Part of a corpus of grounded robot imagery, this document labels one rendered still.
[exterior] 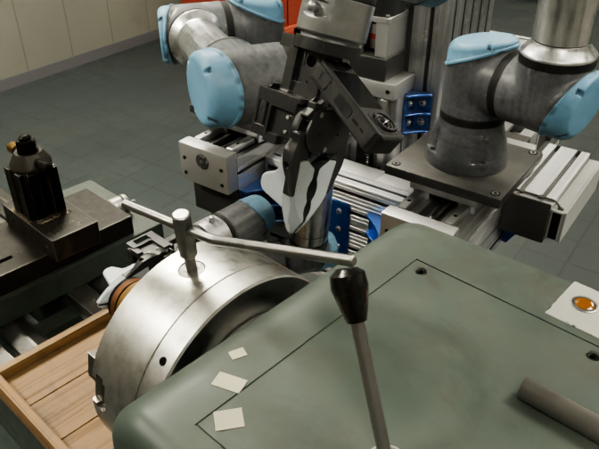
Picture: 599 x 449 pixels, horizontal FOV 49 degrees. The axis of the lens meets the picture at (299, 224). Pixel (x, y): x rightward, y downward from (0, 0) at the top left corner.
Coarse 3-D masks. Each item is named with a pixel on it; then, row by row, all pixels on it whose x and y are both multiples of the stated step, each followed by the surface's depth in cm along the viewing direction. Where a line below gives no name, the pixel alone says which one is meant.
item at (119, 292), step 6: (120, 282) 99; (126, 282) 99; (132, 282) 99; (114, 288) 99; (120, 288) 98; (126, 288) 98; (132, 288) 97; (114, 294) 98; (120, 294) 98; (126, 294) 96; (114, 300) 98; (120, 300) 96; (108, 306) 99; (114, 306) 98; (114, 312) 98
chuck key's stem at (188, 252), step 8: (176, 216) 75; (184, 216) 75; (176, 224) 76; (184, 224) 76; (192, 224) 77; (176, 232) 76; (184, 232) 76; (176, 240) 77; (184, 240) 77; (192, 240) 77; (184, 248) 78; (192, 248) 78; (184, 256) 78; (192, 256) 78; (192, 264) 80; (192, 272) 80
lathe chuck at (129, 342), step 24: (168, 264) 82; (216, 264) 82; (240, 264) 82; (264, 264) 84; (144, 288) 80; (168, 288) 79; (192, 288) 78; (120, 312) 80; (144, 312) 78; (168, 312) 77; (120, 336) 78; (144, 336) 76; (96, 360) 80; (120, 360) 77; (144, 360) 75; (120, 384) 77; (96, 408) 83; (120, 408) 78
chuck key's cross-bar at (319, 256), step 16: (128, 208) 81; (144, 208) 80; (208, 240) 74; (224, 240) 73; (240, 240) 72; (288, 256) 68; (304, 256) 66; (320, 256) 65; (336, 256) 64; (352, 256) 63
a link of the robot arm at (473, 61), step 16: (496, 32) 113; (448, 48) 112; (464, 48) 107; (480, 48) 106; (496, 48) 105; (512, 48) 106; (448, 64) 111; (464, 64) 108; (480, 64) 107; (496, 64) 106; (448, 80) 112; (464, 80) 109; (480, 80) 107; (496, 80) 105; (448, 96) 113; (464, 96) 111; (480, 96) 108; (448, 112) 115; (464, 112) 112; (480, 112) 111
